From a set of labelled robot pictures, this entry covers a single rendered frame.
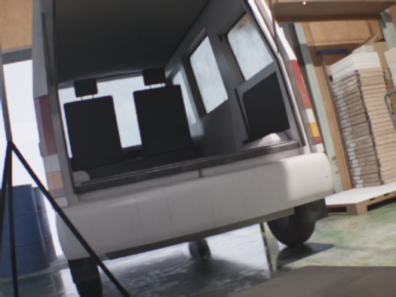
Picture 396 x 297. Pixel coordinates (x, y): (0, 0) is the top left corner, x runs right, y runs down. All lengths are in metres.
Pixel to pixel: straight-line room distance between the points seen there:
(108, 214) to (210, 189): 0.48
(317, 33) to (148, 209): 3.66
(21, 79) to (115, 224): 4.37
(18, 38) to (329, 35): 3.41
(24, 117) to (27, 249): 2.14
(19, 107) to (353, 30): 4.38
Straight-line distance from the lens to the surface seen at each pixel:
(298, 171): 2.27
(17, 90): 6.10
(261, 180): 2.16
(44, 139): 2.12
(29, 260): 4.49
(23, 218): 4.49
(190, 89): 4.13
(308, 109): 2.45
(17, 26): 4.46
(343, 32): 5.43
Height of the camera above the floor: 0.50
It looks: 4 degrees up
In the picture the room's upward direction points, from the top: 12 degrees counter-clockwise
